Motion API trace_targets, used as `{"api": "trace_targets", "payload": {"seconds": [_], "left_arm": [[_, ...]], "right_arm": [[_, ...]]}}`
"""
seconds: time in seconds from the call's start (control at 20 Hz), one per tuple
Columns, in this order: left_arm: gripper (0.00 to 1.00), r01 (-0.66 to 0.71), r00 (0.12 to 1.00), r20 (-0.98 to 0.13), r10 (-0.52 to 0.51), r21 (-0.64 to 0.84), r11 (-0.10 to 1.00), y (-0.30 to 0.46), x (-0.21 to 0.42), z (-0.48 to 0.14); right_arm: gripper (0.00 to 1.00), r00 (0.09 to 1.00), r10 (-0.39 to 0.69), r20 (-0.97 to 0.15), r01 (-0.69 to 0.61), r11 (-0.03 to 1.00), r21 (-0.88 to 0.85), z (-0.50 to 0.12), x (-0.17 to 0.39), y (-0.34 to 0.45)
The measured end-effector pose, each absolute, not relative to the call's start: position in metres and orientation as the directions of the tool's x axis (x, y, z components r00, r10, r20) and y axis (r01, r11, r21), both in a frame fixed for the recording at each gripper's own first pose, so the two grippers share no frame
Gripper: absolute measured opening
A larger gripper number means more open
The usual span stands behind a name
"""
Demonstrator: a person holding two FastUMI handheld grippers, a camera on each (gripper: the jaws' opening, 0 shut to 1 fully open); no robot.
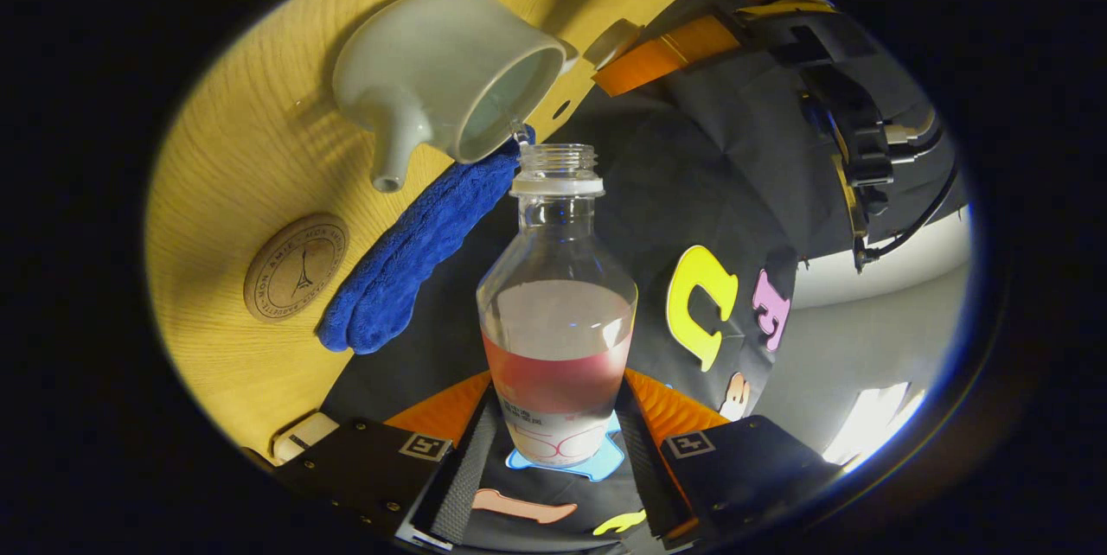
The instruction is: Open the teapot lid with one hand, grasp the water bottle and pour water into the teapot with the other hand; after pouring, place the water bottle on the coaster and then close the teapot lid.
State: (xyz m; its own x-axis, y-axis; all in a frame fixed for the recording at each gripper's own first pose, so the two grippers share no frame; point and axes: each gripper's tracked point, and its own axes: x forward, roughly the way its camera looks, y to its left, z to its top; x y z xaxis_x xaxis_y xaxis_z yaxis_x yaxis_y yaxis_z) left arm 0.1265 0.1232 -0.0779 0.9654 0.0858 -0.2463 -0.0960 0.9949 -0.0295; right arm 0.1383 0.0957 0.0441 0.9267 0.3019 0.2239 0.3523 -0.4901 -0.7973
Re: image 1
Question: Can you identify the white teacup lid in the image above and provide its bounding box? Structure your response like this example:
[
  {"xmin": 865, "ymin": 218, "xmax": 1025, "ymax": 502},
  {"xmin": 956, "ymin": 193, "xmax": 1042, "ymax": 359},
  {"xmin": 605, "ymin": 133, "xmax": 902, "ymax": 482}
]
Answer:
[{"xmin": 584, "ymin": 19, "xmax": 642, "ymax": 70}]

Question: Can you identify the round cork coaster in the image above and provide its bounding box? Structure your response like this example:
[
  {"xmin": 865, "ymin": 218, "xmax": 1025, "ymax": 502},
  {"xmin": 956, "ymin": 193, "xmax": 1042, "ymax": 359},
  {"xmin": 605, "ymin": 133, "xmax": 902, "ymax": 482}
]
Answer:
[{"xmin": 243, "ymin": 213, "xmax": 350, "ymax": 324}]

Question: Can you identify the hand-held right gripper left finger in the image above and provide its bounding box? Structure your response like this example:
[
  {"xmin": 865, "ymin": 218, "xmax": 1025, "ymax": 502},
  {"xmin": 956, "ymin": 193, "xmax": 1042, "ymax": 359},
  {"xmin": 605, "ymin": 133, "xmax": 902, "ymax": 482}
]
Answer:
[{"xmin": 272, "ymin": 369, "xmax": 502, "ymax": 552}]

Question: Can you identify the clear water bottle pink label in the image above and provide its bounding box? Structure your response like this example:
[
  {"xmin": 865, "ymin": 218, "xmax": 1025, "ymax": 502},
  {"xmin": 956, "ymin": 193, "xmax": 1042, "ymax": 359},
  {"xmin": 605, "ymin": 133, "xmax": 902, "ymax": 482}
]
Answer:
[{"xmin": 477, "ymin": 143, "xmax": 639, "ymax": 468}]

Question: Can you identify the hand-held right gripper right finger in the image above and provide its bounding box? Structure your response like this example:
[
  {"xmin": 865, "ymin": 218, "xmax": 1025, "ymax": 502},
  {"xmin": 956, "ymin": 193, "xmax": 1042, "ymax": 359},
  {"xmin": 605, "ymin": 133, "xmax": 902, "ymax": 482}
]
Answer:
[{"xmin": 618, "ymin": 367, "xmax": 844, "ymax": 549}]

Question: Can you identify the black cable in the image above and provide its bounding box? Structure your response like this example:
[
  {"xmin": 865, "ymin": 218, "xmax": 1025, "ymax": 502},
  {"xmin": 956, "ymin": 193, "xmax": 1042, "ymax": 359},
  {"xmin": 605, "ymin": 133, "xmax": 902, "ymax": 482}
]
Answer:
[{"xmin": 863, "ymin": 153, "xmax": 961, "ymax": 268}]

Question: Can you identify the white ceramic teacup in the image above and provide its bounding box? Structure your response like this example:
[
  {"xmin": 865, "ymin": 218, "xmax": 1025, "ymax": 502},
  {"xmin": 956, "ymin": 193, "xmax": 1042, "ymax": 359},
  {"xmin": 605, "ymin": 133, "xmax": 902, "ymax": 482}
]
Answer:
[{"xmin": 332, "ymin": 0, "xmax": 579, "ymax": 193}]

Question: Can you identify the white cable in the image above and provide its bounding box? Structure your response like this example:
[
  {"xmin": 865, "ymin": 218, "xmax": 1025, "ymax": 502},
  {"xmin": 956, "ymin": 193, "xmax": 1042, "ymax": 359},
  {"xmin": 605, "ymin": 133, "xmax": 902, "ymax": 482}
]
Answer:
[{"xmin": 884, "ymin": 110, "xmax": 939, "ymax": 146}]

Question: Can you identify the blue towel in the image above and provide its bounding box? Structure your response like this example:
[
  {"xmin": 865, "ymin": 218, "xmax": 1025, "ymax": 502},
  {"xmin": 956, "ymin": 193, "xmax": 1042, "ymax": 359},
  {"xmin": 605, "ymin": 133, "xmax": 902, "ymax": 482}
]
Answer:
[{"xmin": 316, "ymin": 127, "xmax": 537, "ymax": 355}]

